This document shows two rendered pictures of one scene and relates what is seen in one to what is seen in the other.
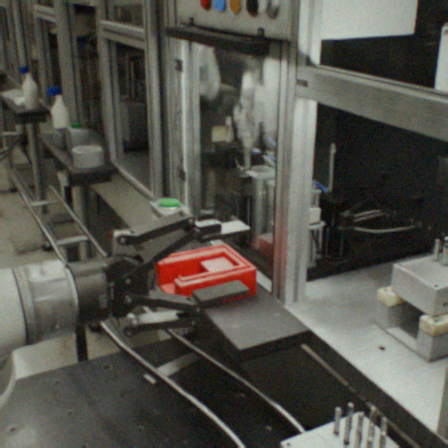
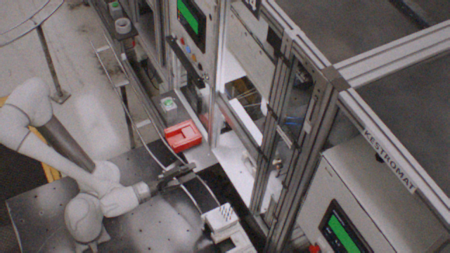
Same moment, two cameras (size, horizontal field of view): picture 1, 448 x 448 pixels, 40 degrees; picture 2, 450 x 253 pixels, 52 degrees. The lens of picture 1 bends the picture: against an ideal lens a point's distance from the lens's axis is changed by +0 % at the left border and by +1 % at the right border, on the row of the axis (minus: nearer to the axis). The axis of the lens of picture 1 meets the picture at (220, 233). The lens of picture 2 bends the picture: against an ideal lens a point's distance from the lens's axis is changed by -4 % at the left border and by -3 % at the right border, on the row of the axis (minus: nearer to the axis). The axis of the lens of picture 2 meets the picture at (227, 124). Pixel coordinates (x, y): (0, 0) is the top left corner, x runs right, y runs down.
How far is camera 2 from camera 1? 1.53 m
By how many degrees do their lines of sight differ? 31
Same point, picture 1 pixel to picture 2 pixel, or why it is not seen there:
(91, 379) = (140, 158)
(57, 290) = (145, 195)
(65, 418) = (134, 176)
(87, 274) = (152, 187)
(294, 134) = (214, 110)
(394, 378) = (242, 186)
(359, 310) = (237, 152)
